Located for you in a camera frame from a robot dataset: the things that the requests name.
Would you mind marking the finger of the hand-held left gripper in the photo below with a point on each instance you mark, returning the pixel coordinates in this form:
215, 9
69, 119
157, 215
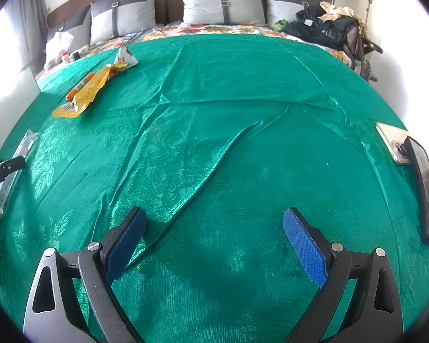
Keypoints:
15, 164

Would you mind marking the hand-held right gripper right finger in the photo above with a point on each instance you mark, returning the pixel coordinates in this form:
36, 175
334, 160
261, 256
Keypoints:
304, 243

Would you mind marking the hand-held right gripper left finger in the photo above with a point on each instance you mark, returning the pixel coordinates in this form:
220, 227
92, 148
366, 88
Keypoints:
127, 243

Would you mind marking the long clear snack packet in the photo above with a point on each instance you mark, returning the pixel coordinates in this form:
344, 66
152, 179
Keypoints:
8, 189

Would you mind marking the flat yellow snack packet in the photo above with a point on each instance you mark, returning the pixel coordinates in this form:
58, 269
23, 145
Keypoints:
91, 91

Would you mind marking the small orange-capped bottle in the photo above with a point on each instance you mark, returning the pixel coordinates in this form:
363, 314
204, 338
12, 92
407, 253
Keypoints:
65, 58

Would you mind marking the white plastic bag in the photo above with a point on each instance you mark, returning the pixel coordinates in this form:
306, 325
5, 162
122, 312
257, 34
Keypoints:
57, 44

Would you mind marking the black smartphone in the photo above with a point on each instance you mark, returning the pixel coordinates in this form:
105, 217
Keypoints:
427, 189

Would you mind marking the gold smartphone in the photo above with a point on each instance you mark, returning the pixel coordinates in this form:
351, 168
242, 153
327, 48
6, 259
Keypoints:
391, 137

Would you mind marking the grey curtain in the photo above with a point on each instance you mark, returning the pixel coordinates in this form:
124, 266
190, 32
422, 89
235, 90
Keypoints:
28, 25

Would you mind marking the green patterned blanket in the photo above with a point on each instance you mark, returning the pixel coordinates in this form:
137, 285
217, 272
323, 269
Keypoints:
214, 132

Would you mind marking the grey two-tone pillow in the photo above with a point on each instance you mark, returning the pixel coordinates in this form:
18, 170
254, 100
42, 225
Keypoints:
221, 5
75, 25
289, 5
125, 14

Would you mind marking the silver white snack packet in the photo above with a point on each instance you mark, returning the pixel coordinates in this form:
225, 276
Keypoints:
126, 57

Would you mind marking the brown handbag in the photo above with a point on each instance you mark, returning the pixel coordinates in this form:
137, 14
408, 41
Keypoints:
355, 43

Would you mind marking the black jacket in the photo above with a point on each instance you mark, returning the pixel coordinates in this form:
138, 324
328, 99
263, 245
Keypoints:
321, 30

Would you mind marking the green cloth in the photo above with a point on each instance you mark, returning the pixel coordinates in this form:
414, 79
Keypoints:
281, 24

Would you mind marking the brown headboard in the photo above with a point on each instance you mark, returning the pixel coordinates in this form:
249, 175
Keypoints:
169, 3

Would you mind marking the floral bedsheet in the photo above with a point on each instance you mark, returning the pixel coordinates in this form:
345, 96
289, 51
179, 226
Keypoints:
214, 29

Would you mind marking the beige patterned cloth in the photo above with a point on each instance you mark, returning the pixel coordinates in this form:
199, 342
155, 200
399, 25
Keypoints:
338, 10

